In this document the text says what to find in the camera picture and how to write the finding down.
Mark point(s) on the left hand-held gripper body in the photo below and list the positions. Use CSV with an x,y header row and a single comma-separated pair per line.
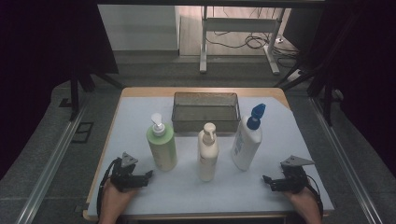
x,y
124,179

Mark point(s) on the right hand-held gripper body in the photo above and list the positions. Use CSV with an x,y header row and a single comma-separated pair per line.
x,y
292,180

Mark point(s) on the green pump bottle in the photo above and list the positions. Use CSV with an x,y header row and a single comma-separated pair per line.
x,y
163,149

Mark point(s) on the white bottle with blue pump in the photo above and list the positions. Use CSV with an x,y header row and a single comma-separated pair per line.
x,y
246,146

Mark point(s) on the cream pump bottle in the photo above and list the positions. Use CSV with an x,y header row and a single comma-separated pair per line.
x,y
208,155

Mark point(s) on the grey metal mesh basket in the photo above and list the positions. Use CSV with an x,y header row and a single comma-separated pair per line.
x,y
202,109

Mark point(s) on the person's left hand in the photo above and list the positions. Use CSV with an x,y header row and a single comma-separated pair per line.
x,y
113,202

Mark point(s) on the person's right hand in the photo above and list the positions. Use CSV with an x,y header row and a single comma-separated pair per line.
x,y
306,205

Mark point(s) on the light blue table mat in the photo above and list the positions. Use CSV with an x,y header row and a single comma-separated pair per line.
x,y
233,193

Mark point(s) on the black tripod stand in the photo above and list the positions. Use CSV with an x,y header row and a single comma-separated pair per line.
x,y
327,102
74,93

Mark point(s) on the black curtain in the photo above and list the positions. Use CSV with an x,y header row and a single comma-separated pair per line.
x,y
367,62
31,62

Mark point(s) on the white power plug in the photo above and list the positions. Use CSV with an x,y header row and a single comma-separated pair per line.
x,y
279,39

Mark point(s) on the white cabinet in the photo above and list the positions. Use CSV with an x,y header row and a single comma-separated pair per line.
x,y
137,28

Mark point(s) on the black overhead bar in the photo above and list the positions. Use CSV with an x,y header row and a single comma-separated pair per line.
x,y
218,3

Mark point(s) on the aluminium floor rail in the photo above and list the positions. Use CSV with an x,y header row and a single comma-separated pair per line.
x,y
46,174
345,161

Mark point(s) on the white metal desk frame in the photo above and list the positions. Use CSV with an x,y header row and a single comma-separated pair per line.
x,y
239,25

